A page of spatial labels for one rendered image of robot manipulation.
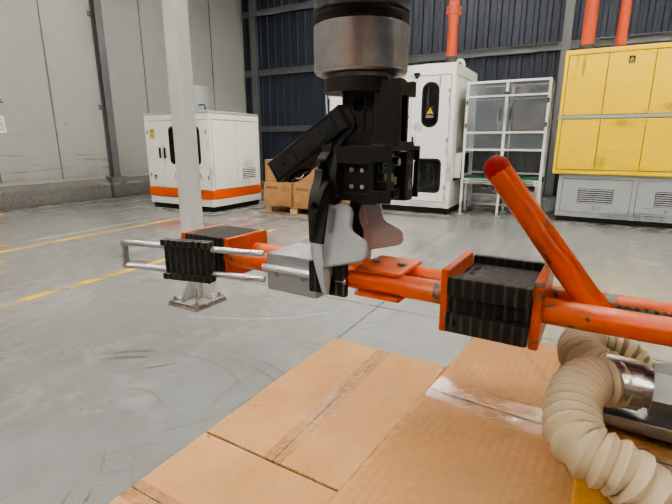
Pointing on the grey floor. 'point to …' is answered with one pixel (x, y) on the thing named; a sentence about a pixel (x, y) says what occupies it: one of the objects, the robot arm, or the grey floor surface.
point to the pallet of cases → (286, 193)
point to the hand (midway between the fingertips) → (341, 273)
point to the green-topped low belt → (490, 187)
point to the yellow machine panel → (616, 136)
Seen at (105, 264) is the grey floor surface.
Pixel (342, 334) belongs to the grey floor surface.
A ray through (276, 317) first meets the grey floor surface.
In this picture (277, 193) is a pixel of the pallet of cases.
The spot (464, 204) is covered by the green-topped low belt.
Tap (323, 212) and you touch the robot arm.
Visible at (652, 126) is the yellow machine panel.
